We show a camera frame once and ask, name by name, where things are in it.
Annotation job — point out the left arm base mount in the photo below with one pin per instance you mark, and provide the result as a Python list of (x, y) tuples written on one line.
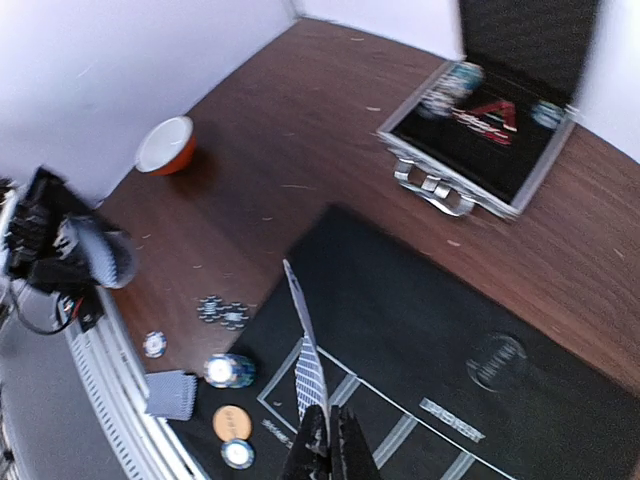
[(83, 308)]

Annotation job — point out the chips in case right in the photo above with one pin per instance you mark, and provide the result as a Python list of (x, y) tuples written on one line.
[(547, 114)]

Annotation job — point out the black poker table mat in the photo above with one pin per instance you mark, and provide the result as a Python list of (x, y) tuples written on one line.
[(394, 332)]

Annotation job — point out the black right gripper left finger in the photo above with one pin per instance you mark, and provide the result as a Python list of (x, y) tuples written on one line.
[(309, 457)]

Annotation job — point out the white red bowl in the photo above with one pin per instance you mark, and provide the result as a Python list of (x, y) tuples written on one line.
[(168, 148)]

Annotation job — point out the grey playing card deck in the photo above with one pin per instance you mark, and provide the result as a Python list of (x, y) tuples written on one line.
[(109, 253)]

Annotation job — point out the aluminium poker case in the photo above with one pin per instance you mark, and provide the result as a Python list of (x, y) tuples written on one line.
[(489, 152)]

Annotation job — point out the black white chip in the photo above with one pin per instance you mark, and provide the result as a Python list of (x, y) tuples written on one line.
[(234, 316), (210, 309)]

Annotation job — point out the black white chip left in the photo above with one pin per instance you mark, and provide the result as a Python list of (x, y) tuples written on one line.
[(210, 309)]

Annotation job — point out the dealt cards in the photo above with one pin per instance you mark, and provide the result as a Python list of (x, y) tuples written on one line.
[(171, 394)]

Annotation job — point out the aluminium frame rail front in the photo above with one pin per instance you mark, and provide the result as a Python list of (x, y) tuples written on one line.
[(114, 380)]

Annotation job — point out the small chip stack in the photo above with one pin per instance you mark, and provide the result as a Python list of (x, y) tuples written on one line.
[(229, 371)]

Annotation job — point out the orange big blind button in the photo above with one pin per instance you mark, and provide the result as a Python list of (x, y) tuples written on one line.
[(231, 422)]

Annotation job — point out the black white chip right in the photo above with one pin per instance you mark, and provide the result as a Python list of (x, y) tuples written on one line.
[(234, 316)]

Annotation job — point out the white blue chip flat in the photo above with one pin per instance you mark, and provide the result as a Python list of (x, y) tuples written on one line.
[(155, 344)]

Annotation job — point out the blue green fifty chip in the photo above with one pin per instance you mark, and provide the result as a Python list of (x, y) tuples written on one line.
[(238, 454)]

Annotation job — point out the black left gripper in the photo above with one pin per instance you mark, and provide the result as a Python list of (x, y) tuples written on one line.
[(40, 241)]

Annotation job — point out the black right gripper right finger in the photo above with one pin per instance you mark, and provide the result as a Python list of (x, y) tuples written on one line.
[(351, 458)]

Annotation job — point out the playing card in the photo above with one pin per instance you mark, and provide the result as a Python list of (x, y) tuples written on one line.
[(310, 383)]

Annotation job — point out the chips row in case left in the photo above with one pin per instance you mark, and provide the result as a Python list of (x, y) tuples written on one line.
[(450, 89)]

